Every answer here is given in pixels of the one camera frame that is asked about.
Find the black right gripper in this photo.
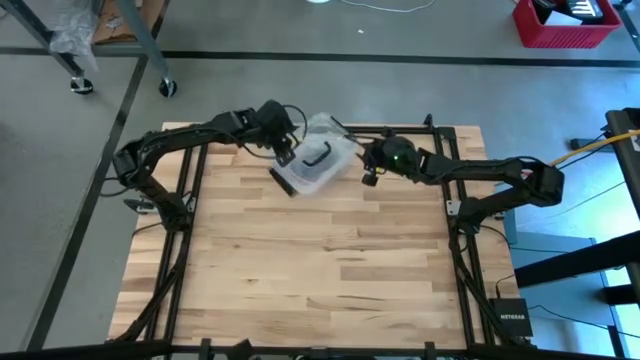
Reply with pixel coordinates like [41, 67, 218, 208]
[354, 135, 422, 188]

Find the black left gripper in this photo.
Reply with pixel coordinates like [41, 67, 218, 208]
[254, 98, 299, 169]

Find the clear plastic storage bin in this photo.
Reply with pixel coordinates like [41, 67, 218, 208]
[268, 112, 361, 199]

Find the grey metal wheeled cart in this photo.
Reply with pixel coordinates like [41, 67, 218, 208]
[0, 0, 179, 99]

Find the brown cardboard box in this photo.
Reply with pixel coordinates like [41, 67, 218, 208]
[91, 0, 167, 47]

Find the black metal beam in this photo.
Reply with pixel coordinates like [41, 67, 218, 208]
[513, 230, 640, 290]

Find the red plastic basket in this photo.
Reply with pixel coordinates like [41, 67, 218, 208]
[511, 0, 624, 50]

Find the white paper sheet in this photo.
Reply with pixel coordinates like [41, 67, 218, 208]
[542, 9, 576, 27]

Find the crumpled clear plastic wrap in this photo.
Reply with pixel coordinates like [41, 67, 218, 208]
[48, 0, 102, 72]

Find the black desk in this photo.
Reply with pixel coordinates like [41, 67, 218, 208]
[603, 106, 640, 301]

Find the black device with keys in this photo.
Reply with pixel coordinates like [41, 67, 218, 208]
[567, 0, 610, 20]

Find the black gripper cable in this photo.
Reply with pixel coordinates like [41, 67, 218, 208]
[239, 103, 310, 162]

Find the thin white cable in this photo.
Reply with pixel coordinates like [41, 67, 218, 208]
[339, 0, 437, 15]

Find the black Netgear network switch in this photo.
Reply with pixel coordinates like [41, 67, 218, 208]
[488, 297, 535, 339]

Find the yellow cable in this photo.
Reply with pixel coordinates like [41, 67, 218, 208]
[549, 128, 640, 167]

